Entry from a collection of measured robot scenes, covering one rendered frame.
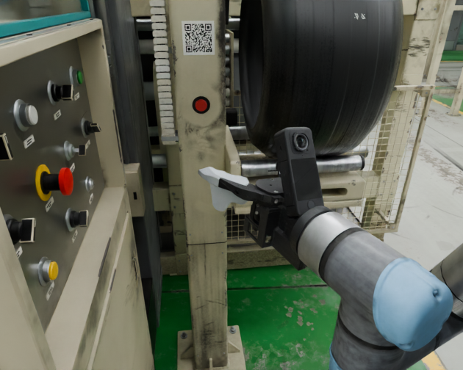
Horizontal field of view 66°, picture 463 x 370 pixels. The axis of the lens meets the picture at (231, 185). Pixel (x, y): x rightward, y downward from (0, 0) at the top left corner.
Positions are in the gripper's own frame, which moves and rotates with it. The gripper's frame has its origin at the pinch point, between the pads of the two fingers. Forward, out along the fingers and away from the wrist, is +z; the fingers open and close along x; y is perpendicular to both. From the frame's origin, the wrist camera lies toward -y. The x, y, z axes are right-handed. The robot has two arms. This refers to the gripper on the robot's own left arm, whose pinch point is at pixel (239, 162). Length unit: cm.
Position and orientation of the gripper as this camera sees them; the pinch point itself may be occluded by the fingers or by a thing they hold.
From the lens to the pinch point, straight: 59.4
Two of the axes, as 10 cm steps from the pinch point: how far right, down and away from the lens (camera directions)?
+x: 8.7, -1.0, 4.9
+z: -4.8, -4.1, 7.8
